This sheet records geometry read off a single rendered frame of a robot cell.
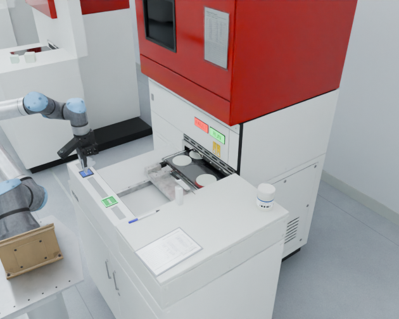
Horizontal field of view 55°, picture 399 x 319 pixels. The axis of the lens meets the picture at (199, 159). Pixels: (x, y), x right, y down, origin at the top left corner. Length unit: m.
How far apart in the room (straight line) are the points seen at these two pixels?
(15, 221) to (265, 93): 1.14
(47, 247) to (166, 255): 0.49
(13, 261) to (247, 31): 1.25
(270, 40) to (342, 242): 1.78
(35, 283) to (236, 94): 1.08
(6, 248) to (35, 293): 0.20
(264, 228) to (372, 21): 1.83
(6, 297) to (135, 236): 0.51
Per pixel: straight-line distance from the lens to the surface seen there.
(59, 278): 1.64
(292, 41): 1.76
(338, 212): 3.25
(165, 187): 1.87
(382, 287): 2.82
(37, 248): 1.64
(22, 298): 1.62
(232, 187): 1.73
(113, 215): 1.63
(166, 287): 1.38
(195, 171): 1.94
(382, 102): 3.01
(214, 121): 1.84
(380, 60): 2.96
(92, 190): 1.78
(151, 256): 1.43
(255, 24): 1.58
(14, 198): 1.64
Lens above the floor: 2.01
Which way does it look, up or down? 33 degrees down
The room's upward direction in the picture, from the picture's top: straight up
